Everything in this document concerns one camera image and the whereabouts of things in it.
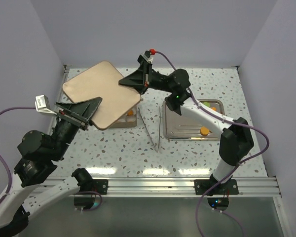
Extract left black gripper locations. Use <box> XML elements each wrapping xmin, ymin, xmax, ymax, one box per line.
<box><xmin>50</xmin><ymin>96</ymin><xmax>104</xmax><ymax>160</ymax></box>

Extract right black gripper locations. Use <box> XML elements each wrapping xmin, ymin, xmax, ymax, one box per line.
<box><xmin>118</xmin><ymin>61</ymin><xmax>175</xmax><ymax>95</ymax></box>

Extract orange swirl cookie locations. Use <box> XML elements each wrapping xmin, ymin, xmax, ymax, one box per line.
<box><xmin>127</xmin><ymin>110</ymin><xmax>134</xmax><ymax>116</ymax></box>

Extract gold tin lid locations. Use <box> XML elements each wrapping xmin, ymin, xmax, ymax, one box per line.
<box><xmin>62</xmin><ymin>61</ymin><xmax>141</xmax><ymax>130</ymax></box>

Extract metal tongs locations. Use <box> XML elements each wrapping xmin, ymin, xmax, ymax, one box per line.
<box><xmin>138</xmin><ymin>106</ymin><xmax>162</xmax><ymax>154</ymax></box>

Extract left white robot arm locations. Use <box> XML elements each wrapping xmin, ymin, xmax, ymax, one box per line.
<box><xmin>0</xmin><ymin>95</ymin><xmax>102</xmax><ymax>237</ymax></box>

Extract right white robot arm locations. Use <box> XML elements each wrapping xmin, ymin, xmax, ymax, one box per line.
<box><xmin>119</xmin><ymin>63</ymin><xmax>254</xmax><ymax>194</ymax></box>

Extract gold cookie tin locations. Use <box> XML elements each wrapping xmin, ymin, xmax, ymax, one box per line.
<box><xmin>109</xmin><ymin>106</ymin><xmax>137</xmax><ymax>129</ymax></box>

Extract silver metal tray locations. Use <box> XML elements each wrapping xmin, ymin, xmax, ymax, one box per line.
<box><xmin>162</xmin><ymin>101</ymin><xmax>220</xmax><ymax>141</ymax></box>

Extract green macaron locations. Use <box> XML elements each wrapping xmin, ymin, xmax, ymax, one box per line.
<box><xmin>203</xmin><ymin>102</ymin><xmax>211</xmax><ymax>107</ymax></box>

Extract orange sandwich cookie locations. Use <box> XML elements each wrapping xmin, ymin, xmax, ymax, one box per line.
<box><xmin>200</xmin><ymin>127</ymin><xmax>211</xmax><ymax>136</ymax></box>

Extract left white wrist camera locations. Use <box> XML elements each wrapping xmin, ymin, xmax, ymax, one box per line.
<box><xmin>35</xmin><ymin>95</ymin><xmax>56</xmax><ymax>116</ymax></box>

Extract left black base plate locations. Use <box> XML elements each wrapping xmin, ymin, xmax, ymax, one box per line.
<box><xmin>81</xmin><ymin>179</ymin><xmax>109</xmax><ymax>195</ymax></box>

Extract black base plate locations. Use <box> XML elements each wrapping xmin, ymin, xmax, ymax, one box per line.
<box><xmin>194</xmin><ymin>179</ymin><xmax>239</xmax><ymax>196</ymax></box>
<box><xmin>81</xmin><ymin>179</ymin><xmax>109</xmax><ymax>195</ymax></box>

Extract aluminium rail frame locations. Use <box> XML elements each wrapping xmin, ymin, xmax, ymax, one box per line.
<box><xmin>27</xmin><ymin>176</ymin><xmax>279</xmax><ymax>197</ymax></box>

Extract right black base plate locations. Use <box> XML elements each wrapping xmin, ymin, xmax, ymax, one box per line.
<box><xmin>194</xmin><ymin>179</ymin><xmax>239</xmax><ymax>196</ymax></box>

